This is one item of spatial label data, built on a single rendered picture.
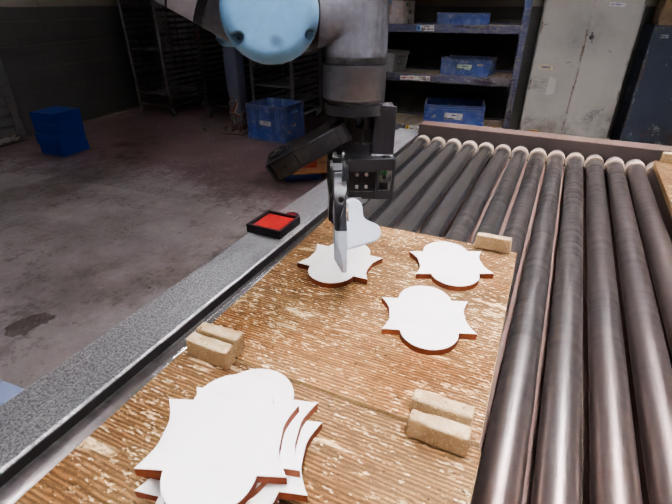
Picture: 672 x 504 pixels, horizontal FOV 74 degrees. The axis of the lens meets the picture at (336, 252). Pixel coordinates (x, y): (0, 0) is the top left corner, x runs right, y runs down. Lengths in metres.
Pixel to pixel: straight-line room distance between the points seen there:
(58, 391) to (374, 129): 0.48
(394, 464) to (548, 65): 4.71
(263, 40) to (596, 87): 4.77
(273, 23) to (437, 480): 0.40
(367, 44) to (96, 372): 0.49
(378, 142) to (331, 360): 0.27
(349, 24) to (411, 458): 0.44
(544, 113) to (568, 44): 0.63
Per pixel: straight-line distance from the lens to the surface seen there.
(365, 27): 0.54
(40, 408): 0.61
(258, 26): 0.38
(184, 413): 0.43
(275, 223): 0.87
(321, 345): 0.56
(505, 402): 0.55
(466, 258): 0.74
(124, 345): 0.65
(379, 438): 0.47
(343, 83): 0.54
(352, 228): 0.56
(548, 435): 0.54
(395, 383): 0.52
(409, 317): 0.60
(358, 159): 0.56
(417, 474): 0.45
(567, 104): 5.06
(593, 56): 5.02
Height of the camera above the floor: 1.31
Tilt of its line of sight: 29 degrees down
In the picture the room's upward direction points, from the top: straight up
